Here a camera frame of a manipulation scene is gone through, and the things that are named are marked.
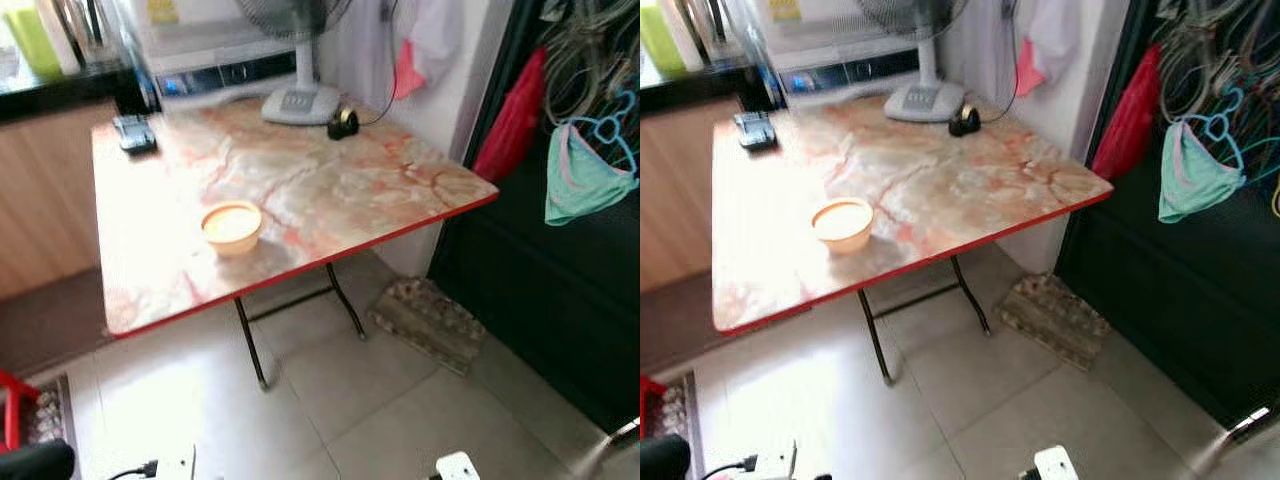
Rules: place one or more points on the white appliance dark control panel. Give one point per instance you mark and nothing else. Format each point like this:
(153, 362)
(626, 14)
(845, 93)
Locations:
(210, 45)
(830, 45)

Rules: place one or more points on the wooden cabinet black countertop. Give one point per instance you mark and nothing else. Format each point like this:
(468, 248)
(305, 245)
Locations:
(45, 200)
(672, 200)

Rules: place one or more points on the cream plastic bowl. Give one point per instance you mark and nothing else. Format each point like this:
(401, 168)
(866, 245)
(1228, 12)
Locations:
(232, 230)
(843, 227)

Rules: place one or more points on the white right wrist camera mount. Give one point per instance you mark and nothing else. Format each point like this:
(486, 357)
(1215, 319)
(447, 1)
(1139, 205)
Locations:
(458, 468)
(1056, 465)

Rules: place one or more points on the marble top folding table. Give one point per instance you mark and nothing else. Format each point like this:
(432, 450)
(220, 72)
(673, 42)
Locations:
(300, 190)
(930, 190)

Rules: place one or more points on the red plastic stool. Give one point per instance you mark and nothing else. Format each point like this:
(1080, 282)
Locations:
(650, 405)
(15, 405)

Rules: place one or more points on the lime green plastic container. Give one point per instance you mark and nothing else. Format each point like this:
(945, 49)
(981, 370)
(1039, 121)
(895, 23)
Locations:
(662, 40)
(30, 42)

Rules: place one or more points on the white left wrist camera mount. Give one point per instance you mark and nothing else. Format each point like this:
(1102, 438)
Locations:
(780, 465)
(178, 468)

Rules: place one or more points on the small black grey device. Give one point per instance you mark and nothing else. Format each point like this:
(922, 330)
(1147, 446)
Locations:
(755, 131)
(134, 134)

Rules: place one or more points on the shiny steel kettle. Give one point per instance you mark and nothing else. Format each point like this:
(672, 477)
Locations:
(710, 25)
(88, 28)

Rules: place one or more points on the light blue clothes hanger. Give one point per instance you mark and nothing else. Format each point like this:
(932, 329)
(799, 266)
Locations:
(1220, 122)
(607, 127)

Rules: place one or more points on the teal green underwear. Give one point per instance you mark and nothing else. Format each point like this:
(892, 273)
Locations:
(1195, 182)
(585, 185)

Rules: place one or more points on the small black yellow gadget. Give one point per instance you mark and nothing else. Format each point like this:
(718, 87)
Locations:
(965, 121)
(343, 124)

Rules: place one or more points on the pink hanging cloth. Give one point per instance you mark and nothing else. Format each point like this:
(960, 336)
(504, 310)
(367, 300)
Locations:
(406, 75)
(1027, 72)

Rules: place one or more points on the red hanging cloth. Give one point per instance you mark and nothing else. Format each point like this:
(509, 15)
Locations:
(1130, 118)
(515, 120)

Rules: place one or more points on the white hanging cloth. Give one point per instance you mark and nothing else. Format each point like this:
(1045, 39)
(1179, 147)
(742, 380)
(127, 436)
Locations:
(438, 35)
(1058, 32)

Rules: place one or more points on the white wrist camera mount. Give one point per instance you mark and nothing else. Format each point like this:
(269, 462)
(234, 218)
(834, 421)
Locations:
(178, 468)
(1056, 465)
(458, 468)
(780, 465)

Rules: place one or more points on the black door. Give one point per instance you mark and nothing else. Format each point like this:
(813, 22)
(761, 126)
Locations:
(540, 300)
(1170, 300)

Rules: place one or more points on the dark bordered floor mat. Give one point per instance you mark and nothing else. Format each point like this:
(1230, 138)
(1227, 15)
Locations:
(675, 318)
(50, 320)

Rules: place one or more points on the grey table fan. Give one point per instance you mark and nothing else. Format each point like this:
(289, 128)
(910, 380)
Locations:
(300, 105)
(922, 102)

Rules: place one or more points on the pebble patterned mat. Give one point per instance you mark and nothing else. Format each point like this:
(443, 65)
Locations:
(50, 412)
(682, 415)

